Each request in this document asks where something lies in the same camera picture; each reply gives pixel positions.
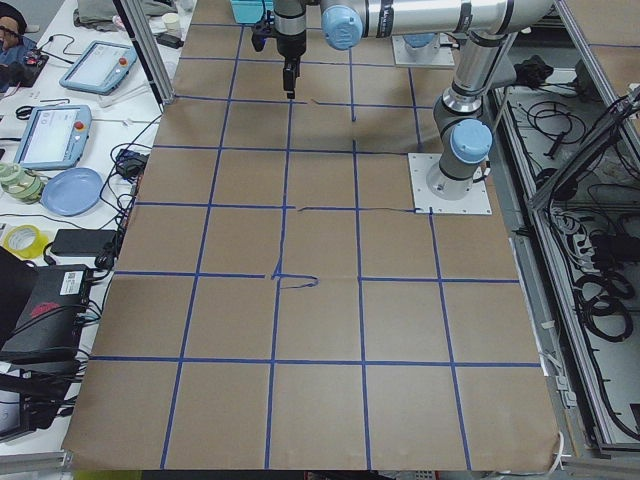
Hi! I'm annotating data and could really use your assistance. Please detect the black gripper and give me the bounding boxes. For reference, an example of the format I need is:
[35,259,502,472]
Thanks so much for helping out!
[274,16,306,98]

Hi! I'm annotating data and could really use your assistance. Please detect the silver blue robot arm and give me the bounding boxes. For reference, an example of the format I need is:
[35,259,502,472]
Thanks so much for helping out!
[316,1,552,181]

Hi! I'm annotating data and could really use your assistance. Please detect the teal storage bin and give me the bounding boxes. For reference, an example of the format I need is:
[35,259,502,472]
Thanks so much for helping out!
[230,0,273,24]

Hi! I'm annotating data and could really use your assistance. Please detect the white paper cup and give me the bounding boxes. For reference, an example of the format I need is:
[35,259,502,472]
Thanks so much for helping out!
[162,12,182,37]

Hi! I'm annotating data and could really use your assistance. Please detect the small black adapter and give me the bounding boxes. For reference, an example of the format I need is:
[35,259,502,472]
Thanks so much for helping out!
[115,149,149,179]

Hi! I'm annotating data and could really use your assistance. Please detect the upper blue teach pendant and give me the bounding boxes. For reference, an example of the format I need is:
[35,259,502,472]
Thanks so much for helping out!
[59,41,138,95]

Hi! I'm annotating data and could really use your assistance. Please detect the blue teach pendant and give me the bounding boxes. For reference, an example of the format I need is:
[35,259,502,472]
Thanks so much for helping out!
[15,105,92,171]
[59,41,138,95]

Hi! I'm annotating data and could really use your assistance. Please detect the brown paper table cover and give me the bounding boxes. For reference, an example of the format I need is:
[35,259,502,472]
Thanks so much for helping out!
[64,1,558,472]

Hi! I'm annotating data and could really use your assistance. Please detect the black cloth bundle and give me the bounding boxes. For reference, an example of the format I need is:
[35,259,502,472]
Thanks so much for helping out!
[514,55,554,89]

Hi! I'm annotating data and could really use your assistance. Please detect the lower blue teach pendant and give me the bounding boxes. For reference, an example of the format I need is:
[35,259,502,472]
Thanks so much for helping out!
[15,105,92,171]

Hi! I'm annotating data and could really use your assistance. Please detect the blue plastic plate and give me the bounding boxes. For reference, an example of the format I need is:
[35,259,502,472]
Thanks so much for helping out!
[41,167,103,216]

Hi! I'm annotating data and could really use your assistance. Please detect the black power adapter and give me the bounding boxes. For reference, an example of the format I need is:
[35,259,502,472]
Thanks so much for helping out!
[50,229,116,257]

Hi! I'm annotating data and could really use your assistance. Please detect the green tape rolls stack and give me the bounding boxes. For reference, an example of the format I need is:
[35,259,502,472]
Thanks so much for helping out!
[1,163,46,204]

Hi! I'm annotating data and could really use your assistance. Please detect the yellow tape roll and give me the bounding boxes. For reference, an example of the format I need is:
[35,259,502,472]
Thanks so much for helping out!
[3,225,49,260]

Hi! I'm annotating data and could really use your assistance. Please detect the black computer box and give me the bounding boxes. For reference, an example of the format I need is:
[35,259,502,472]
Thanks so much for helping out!
[1,261,90,364]

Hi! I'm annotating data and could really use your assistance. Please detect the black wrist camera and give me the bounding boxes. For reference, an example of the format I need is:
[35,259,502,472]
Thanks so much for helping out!
[251,18,275,52]

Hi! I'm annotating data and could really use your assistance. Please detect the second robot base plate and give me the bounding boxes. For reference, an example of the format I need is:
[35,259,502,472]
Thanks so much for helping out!
[392,33,455,70]

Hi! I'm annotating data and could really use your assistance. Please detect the aluminium frame post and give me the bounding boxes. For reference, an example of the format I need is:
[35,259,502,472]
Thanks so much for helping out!
[113,0,174,106]

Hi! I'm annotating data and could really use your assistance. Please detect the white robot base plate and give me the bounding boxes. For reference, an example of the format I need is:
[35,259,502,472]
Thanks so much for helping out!
[408,153,492,215]

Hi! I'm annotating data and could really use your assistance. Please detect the coiled black cables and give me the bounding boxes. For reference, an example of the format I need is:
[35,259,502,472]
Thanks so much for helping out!
[569,272,636,344]

